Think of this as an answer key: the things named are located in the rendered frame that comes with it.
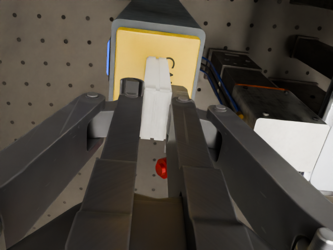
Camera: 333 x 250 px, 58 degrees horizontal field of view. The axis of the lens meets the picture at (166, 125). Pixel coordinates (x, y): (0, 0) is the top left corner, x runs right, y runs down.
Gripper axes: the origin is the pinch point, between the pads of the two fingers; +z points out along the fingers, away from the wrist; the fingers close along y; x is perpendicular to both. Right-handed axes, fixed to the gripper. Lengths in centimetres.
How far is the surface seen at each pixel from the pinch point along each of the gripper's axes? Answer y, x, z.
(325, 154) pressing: 26.6, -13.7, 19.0
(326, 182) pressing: 28.8, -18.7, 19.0
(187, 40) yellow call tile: 2.0, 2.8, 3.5
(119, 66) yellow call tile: -2.7, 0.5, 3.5
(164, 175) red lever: 2.0, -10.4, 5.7
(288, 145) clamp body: 17.3, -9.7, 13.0
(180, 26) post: 1.5, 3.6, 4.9
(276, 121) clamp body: 14.8, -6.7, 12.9
